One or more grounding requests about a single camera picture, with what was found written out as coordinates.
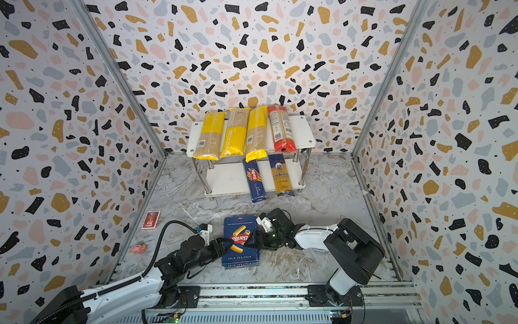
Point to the pink small toy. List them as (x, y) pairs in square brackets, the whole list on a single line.
[(139, 249)]

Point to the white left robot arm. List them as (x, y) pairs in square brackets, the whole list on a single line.
[(142, 291)]

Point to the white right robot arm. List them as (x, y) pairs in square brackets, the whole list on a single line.
[(357, 253)]

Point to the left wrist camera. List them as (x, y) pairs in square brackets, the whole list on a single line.
[(205, 231)]

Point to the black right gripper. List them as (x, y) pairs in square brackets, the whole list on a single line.
[(261, 235)]

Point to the yellow clear spaghetti bag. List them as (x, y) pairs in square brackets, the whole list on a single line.
[(256, 138)]

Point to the blue Ankara spaghetti bag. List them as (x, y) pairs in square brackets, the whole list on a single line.
[(280, 176)]

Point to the blue Barilla spaghetti box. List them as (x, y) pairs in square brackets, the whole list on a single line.
[(255, 181)]

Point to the white two-tier shelf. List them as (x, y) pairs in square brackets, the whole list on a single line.
[(227, 176)]

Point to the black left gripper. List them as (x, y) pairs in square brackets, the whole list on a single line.
[(222, 248)]

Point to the yellow Pastatime spaghetti bag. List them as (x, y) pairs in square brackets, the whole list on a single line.
[(235, 135)]

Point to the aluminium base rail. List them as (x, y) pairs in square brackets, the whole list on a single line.
[(378, 302)]

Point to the red playing card box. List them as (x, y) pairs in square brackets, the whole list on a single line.
[(151, 220)]

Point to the red spaghetti bag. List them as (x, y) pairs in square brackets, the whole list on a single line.
[(281, 130)]

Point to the blue Barilla rigatoni box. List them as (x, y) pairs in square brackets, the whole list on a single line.
[(238, 231)]

